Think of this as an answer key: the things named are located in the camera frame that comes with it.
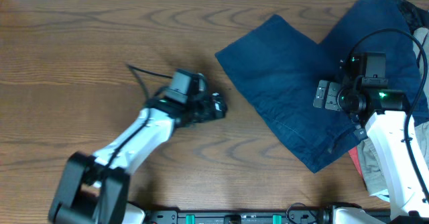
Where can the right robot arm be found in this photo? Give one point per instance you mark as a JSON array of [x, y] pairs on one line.
[[384, 115]]

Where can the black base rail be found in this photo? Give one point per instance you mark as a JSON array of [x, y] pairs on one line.
[[294, 215]]

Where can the red garment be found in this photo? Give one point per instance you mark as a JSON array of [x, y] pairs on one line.
[[355, 159]]

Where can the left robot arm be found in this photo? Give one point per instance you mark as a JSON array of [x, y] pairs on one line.
[[94, 188]]

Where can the black patterned garment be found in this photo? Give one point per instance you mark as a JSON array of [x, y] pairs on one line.
[[415, 17]]

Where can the dark blue denim shorts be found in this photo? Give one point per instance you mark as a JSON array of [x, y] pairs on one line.
[[277, 69]]

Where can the beige khaki garment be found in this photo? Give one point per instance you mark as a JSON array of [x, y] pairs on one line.
[[368, 158]]

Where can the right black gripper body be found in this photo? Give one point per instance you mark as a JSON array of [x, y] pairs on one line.
[[327, 94]]

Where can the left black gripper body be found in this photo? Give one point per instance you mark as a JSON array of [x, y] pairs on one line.
[[212, 106]]

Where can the white light blue garment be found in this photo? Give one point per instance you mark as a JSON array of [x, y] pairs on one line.
[[382, 195]]

